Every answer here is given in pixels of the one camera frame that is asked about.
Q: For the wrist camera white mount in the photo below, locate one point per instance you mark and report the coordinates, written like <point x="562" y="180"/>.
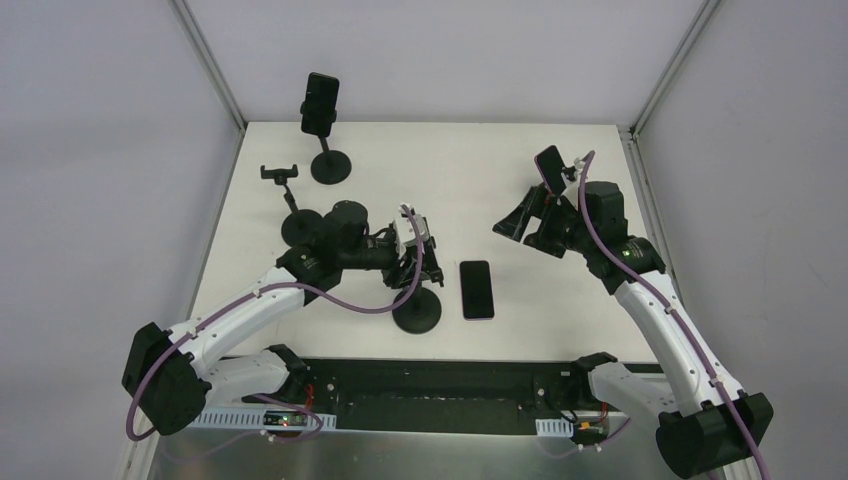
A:
<point x="572" y="174"/>
<point x="408" y="227"/>

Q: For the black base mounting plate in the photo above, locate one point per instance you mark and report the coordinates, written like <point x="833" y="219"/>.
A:
<point x="485" y="397"/>

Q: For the right controller board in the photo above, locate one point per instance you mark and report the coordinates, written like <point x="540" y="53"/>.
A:
<point x="560" y="427"/>

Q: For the black phone back left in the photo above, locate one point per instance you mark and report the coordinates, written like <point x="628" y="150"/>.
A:
<point x="318" y="109"/>

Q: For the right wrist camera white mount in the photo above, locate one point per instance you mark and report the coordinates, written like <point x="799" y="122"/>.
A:
<point x="572" y="174"/>

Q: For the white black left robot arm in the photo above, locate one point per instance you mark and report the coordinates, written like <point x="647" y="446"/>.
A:
<point x="172" y="374"/>

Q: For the left controller board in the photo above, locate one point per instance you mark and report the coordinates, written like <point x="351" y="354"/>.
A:
<point x="243" y="418"/>

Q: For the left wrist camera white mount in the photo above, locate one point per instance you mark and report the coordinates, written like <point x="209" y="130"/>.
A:
<point x="408" y="227"/>

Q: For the purple phone with black screen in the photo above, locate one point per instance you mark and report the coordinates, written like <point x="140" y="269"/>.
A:
<point x="476" y="290"/>

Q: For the aluminium table edge rail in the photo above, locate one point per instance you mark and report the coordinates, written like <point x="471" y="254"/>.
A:
<point x="236" y="121"/>

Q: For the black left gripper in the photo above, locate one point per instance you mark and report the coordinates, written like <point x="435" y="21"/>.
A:
<point x="411" y="266"/>

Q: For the black round-base phone stand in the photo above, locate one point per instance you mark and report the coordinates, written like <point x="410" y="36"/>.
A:
<point x="300" y="224"/>

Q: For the purple phone on folding stand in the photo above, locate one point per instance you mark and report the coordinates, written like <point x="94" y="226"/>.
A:
<point x="552" y="169"/>

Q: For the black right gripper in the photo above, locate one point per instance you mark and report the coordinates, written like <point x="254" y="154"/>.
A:
<point x="539" y="225"/>

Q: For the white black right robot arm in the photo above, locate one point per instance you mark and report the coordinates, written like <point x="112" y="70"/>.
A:
<point x="706" y="422"/>

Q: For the controller board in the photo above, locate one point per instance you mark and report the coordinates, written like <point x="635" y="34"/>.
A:
<point x="243" y="418"/>
<point x="560" y="427"/>

